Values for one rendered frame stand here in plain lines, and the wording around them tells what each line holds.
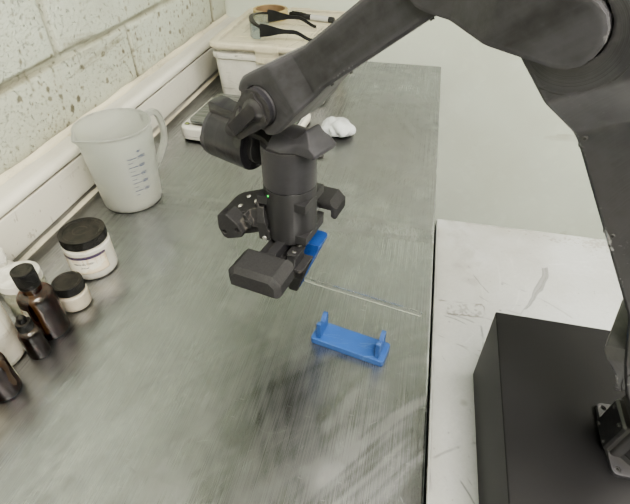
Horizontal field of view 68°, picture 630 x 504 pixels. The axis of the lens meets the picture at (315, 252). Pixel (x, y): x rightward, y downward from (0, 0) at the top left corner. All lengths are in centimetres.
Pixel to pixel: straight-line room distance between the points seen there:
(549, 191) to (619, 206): 148
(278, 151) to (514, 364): 31
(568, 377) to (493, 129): 123
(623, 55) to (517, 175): 149
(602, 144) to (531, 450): 27
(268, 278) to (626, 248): 30
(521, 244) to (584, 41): 60
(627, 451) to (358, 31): 40
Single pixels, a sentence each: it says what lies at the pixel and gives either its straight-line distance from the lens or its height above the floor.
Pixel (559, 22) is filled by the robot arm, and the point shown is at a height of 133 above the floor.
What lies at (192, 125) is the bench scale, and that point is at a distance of 112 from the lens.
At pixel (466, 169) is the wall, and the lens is 174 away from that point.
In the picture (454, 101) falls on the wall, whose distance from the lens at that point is 163.
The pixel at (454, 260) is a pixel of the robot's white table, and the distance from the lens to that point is 78.
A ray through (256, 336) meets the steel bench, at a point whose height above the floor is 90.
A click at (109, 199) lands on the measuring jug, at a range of 91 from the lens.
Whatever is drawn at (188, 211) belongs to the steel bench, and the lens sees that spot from 89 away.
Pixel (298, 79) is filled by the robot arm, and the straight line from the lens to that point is 41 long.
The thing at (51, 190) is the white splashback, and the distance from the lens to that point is 90.
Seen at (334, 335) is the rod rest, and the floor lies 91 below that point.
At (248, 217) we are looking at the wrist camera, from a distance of 52.
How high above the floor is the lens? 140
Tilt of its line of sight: 40 degrees down
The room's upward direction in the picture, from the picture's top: straight up
